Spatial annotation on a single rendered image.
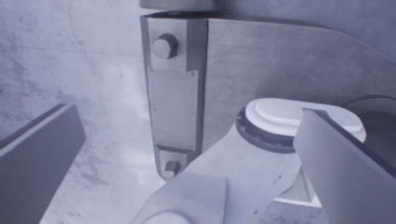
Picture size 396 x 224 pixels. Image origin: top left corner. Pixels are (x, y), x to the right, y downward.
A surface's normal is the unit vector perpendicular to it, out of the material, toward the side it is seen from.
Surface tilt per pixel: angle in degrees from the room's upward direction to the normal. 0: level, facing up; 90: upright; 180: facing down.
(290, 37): 0
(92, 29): 0
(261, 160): 90
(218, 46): 0
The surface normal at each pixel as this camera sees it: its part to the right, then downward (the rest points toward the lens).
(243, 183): 0.03, -0.85
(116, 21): -0.20, 0.51
